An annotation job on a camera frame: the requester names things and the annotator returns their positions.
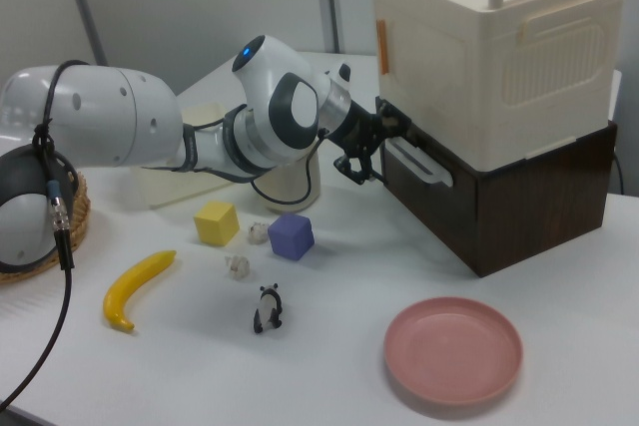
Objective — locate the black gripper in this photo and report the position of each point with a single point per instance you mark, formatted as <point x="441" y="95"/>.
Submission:
<point x="362" y="127"/>

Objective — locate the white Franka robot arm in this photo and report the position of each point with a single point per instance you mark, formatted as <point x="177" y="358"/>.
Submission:
<point x="125" y="117"/>

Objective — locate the dark wooden drawer cabinet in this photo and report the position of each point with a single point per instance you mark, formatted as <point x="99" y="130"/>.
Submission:
<point x="539" y="206"/>

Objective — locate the cream open plastic bin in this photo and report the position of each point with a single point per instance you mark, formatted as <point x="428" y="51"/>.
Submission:
<point x="165" y="189"/>

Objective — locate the orange tape strip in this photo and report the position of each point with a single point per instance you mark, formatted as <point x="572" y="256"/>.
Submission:
<point x="383" y="47"/>

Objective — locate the beige lidded trash can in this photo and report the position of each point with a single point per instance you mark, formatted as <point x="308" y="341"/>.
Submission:
<point x="284" y="186"/>

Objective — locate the purple cube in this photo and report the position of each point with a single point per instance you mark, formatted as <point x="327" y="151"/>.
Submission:
<point x="289" y="239"/>

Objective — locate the crumpled paper ball upper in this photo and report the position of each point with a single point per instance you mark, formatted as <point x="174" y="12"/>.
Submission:
<point x="257" y="232"/>

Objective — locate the crumpled paper ball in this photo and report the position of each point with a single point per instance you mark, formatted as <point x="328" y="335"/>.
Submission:
<point x="236" y="267"/>
<point x="257" y="232"/>

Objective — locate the yellow cube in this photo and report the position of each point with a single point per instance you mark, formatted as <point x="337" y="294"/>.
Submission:
<point x="214" y="226"/>

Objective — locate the crumpled paper ball lower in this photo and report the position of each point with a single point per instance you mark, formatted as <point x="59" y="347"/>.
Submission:
<point x="236" y="267"/>

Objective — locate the panda figurine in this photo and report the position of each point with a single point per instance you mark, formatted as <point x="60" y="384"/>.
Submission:
<point x="267" y="308"/>

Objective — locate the pink plate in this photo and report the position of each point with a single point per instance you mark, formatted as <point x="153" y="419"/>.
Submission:
<point x="451" y="351"/>

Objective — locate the yellow banana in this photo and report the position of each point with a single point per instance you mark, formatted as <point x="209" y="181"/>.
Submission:
<point x="135" y="281"/>

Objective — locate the wicker basket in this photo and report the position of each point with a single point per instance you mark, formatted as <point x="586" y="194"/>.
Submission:
<point x="80" y="216"/>

